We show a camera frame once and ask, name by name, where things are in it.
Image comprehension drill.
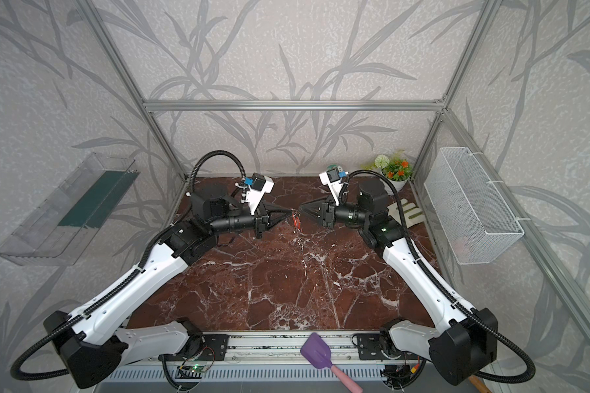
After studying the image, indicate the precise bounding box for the key with red tag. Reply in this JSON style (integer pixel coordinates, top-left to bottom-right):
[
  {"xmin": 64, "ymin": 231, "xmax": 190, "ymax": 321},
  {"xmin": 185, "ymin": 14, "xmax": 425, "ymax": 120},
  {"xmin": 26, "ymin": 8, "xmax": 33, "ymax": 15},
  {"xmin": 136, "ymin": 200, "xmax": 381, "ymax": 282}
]
[{"xmin": 293, "ymin": 215, "xmax": 302, "ymax": 231}]

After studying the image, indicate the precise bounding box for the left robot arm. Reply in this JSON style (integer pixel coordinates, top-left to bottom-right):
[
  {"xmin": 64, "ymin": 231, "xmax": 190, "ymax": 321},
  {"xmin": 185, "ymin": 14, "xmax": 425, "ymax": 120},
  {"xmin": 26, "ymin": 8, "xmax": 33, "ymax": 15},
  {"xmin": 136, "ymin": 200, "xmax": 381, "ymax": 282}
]
[{"xmin": 44, "ymin": 183, "xmax": 292, "ymax": 389}]

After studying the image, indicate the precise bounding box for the purple pink toy shovel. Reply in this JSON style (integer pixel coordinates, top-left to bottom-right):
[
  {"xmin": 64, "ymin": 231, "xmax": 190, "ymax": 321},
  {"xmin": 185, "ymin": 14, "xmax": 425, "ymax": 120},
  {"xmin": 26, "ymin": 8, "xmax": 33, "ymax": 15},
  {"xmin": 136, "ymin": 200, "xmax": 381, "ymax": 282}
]
[{"xmin": 300, "ymin": 332, "xmax": 363, "ymax": 393}]

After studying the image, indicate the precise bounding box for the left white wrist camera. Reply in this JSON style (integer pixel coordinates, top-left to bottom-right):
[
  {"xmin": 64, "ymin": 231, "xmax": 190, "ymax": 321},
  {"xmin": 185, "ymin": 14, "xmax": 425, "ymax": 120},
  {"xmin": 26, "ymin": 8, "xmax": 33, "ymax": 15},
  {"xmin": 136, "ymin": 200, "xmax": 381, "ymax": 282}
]
[{"xmin": 236, "ymin": 173, "xmax": 275, "ymax": 215}]

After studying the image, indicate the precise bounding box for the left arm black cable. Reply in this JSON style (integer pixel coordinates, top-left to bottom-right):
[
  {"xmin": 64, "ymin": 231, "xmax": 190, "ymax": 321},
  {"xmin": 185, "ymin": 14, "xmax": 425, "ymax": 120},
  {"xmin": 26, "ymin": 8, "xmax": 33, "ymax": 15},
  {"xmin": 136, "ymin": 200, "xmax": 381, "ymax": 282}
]
[{"xmin": 9, "ymin": 149, "xmax": 247, "ymax": 383}]

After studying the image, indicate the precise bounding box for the clear plastic wall shelf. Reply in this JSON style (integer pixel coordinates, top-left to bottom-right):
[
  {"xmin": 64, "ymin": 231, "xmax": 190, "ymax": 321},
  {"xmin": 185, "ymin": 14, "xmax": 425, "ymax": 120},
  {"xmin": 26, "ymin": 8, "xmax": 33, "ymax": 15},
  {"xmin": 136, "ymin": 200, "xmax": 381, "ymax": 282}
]
[{"xmin": 0, "ymin": 153, "xmax": 139, "ymax": 266}]

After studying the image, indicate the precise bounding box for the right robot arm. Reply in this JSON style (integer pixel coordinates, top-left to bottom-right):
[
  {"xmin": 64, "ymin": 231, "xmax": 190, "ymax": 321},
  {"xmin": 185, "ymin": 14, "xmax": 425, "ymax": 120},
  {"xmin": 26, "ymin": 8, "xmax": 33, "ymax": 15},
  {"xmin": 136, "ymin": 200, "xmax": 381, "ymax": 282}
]
[{"xmin": 299, "ymin": 170, "xmax": 497, "ymax": 386}]

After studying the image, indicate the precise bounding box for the blue toy garden fork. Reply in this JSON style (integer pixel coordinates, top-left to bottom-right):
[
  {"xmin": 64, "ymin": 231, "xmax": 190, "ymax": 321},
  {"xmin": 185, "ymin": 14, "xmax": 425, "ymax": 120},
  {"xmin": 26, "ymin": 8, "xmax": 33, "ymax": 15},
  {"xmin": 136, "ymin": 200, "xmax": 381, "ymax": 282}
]
[{"xmin": 468, "ymin": 376, "xmax": 492, "ymax": 393}]

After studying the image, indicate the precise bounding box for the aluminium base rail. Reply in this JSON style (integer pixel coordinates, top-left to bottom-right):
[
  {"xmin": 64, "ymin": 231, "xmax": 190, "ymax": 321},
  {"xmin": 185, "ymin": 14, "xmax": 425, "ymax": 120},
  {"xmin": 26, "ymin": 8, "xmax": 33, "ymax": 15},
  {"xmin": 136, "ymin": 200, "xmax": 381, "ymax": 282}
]
[{"xmin": 80, "ymin": 330, "xmax": 498, "ymax": 367}]

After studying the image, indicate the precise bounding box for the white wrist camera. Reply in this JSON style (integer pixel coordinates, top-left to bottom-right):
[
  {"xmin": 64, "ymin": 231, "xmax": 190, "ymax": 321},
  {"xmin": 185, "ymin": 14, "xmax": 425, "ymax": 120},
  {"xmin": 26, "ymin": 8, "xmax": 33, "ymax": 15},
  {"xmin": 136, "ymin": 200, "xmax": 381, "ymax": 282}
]
[
  {"xmin": 319, "ymin": 170, "xmax": 348, "ymax": 206},
  {"xmin": 236, "ymin": 173, "xmax": 275, "ymax": 215}
]

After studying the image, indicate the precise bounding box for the white wire mesh basket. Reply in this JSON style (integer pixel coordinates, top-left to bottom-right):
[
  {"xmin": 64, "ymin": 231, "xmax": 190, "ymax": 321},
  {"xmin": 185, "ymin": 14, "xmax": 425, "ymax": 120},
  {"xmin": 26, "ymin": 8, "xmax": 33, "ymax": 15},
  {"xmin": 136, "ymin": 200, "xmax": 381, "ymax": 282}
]
[{"xmin": 424, "ymin": 147, "xmax": 524, "ymax": 265}]

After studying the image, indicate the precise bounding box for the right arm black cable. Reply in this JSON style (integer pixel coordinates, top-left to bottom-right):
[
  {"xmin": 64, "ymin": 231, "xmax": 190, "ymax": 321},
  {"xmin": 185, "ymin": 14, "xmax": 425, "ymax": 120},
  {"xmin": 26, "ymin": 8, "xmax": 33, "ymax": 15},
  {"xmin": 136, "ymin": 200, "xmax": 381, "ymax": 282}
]
[{"xmin": 337, "ymin": 169, "xmax": 537, "ymax": 385}]

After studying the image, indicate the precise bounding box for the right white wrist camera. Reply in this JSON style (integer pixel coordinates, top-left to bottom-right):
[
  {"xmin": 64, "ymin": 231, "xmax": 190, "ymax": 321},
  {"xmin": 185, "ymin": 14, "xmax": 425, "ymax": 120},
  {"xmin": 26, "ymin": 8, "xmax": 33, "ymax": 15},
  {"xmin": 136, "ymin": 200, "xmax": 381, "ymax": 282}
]
[{"xmin": 319, "ymin": 170, "xmax": 348, "ymax": 206}]

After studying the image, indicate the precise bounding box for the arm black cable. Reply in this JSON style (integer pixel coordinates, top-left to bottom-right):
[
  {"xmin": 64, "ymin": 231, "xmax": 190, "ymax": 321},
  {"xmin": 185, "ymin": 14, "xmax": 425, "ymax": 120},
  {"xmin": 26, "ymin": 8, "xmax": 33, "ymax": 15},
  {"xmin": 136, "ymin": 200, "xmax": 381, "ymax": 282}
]
[
  {"xmin": 337, "ymin": 169, "xmax": 537, "ymax": 385},
  {"xmin": 9, "ymin": 149, "xmax": 247, "ymax": 383}
]

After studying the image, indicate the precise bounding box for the white pot with flowers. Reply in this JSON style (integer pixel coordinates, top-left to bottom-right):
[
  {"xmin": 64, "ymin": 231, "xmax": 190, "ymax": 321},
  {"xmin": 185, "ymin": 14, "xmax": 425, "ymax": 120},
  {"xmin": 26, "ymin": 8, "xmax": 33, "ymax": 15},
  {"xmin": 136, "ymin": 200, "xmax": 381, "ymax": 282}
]
[{"xmin": 366, "ymin": 151, "xmax": 413, "ymax": 192}]

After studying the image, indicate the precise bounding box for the cream work glove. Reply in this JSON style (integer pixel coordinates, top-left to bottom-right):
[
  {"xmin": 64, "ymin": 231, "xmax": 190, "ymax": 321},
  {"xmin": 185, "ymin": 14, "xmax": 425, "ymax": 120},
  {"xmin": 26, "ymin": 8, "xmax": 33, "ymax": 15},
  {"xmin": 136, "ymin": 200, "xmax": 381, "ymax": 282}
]
[{"xmin": 388, "ymin": 199, "xmax": 425, "ymax": 228}]

